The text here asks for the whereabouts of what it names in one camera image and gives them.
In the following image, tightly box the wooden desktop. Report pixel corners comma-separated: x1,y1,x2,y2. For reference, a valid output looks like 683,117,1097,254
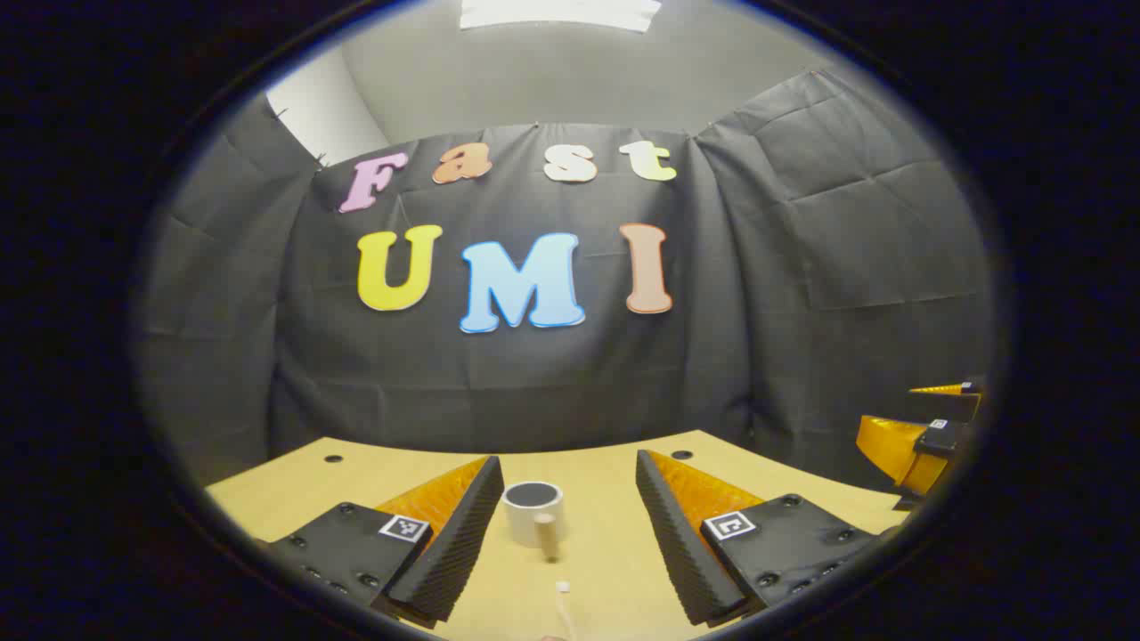
205,430,909,641

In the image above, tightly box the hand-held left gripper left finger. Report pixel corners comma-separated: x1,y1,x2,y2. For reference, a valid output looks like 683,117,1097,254
256,456,505,629

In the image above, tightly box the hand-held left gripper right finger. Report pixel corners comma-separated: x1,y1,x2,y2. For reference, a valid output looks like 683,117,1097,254
635,450,884,628

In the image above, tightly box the white cup with wooden handle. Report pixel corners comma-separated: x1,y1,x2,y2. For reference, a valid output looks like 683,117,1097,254
501,482,566,562

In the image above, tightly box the black backdrop cloth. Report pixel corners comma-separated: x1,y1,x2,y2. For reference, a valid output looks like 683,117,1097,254
134,67,994,491

